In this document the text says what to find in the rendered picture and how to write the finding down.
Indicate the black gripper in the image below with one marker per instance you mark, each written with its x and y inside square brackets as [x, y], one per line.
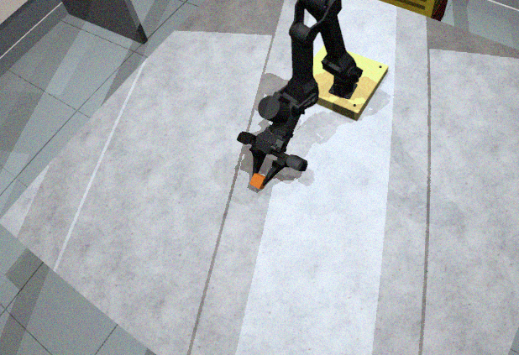
[283, 160]

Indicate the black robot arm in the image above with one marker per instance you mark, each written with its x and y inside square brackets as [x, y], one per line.
[289, 103]

